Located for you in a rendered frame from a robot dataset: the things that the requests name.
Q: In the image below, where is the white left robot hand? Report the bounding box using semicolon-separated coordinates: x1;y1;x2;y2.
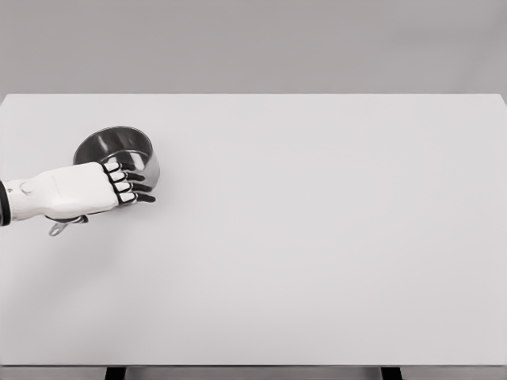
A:
36;158;157;225

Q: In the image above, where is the steel pot with handle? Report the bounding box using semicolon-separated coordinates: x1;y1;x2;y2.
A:
48;126;162;238

